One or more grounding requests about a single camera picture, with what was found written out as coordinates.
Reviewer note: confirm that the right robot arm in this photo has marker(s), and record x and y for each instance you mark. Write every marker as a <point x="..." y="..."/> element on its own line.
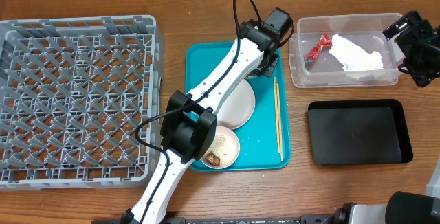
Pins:
<point x="404" y="207"/>

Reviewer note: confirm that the white tissue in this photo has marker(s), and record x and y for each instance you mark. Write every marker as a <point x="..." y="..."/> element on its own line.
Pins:
<point x="353" y="57"/>

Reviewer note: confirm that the left wooden chopstick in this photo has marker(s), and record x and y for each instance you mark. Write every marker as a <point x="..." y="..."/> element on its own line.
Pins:
<point x="277" y="115"/>

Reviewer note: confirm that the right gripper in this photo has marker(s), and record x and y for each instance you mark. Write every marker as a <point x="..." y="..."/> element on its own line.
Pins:
<point x="416" y="77"/>

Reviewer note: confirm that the small white dish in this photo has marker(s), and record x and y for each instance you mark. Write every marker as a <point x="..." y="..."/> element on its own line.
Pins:
<point x="226" y="146"/>

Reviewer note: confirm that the black rectangular tray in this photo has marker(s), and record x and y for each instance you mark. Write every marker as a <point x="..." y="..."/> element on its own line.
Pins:
<point x="354" y="132"/>

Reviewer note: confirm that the brown food scrap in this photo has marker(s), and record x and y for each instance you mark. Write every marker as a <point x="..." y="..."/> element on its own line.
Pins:
<point x="212" y="160"/>

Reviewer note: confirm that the large white plate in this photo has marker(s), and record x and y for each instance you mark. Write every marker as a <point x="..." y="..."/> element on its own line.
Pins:
<point x="238" y="107"/>

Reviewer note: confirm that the right wooden chopstick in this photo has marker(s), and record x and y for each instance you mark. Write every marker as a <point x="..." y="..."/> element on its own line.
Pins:
<point x="280" y="137"/>

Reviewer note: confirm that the wooden chopstick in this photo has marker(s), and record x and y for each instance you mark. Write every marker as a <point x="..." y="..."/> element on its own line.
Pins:
<point x="277" y="115"/>
<point x="280" y="137"/>

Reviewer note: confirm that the red snack wrapper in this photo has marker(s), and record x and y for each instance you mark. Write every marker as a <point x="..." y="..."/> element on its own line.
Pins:
<point x="323" y="42"/>

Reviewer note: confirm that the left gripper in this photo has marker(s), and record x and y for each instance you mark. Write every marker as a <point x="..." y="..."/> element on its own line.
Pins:
<point x="268" y="68"/>

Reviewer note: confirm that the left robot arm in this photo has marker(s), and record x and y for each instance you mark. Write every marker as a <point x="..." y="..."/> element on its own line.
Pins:
<point x="190" y="120"/>

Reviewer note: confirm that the grey plastic dishwasher rack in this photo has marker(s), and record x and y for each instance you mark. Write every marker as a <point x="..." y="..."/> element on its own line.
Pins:
<point x="74" y="97"/>

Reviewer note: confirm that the teal plastic serving tray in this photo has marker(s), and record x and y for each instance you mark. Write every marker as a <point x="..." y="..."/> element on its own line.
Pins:
<point x="258" y="136"/>

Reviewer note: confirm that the clear plastic waste bin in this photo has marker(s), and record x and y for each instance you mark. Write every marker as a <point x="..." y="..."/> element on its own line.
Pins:
<point x="365" y="30"/>

